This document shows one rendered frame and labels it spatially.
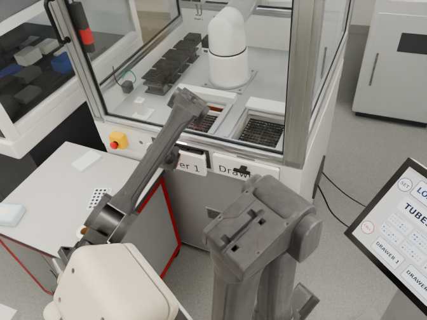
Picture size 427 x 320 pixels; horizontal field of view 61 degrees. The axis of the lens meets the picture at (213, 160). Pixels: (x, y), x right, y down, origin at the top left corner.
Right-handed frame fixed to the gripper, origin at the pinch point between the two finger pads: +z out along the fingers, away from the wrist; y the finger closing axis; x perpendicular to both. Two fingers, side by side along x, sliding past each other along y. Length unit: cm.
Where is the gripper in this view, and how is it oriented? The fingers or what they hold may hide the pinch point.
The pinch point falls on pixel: (177, 161)
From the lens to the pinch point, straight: 156.8
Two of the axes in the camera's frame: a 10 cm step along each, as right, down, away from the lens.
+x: -9.1, -2.3, 3.4
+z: 3.0, 2.0, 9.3
